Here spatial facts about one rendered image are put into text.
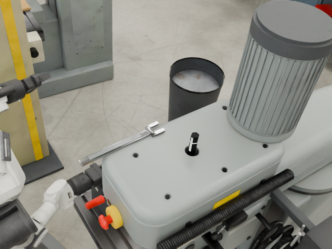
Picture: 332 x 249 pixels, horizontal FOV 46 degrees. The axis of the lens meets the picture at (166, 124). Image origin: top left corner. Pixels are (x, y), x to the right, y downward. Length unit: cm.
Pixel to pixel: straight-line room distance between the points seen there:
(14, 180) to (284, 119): 84
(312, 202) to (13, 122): 221
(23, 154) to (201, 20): 303
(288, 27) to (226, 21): 448
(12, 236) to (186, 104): 224
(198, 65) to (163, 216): 275
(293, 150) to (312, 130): 13
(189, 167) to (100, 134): 268
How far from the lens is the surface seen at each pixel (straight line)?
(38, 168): 340
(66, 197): 179
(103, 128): 369
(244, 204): 107
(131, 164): 99
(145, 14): 533
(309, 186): 150
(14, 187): 134
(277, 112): 103
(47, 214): 170
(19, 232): 133
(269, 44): 92
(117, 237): 200
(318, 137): 139
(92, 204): 114
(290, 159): 129
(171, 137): 105
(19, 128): 314
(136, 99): 398
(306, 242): 120
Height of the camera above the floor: 266
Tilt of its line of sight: 45 degrees down
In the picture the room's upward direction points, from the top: 7 degrees clockwise
